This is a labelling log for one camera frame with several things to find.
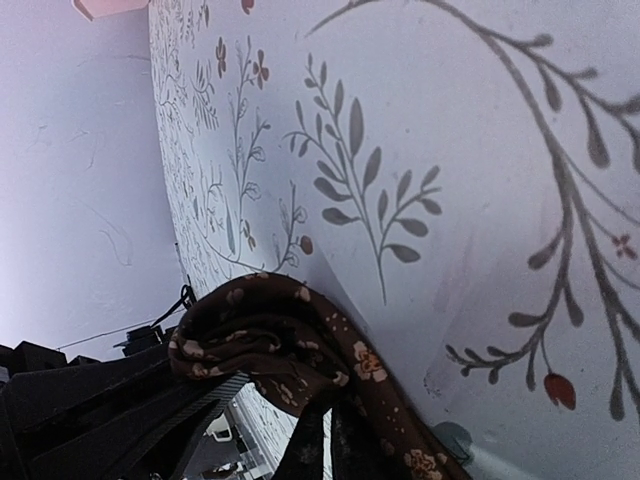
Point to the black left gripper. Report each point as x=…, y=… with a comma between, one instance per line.
x=123, y=419

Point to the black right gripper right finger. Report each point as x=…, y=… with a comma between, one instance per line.
x=356, y=453

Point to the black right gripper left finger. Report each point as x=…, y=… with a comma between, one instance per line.
x=303, y=458

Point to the brown floral tie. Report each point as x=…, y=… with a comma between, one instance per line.
x=298, y=348

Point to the pink divided organizer tray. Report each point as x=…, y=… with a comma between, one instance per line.
x=95, y=9

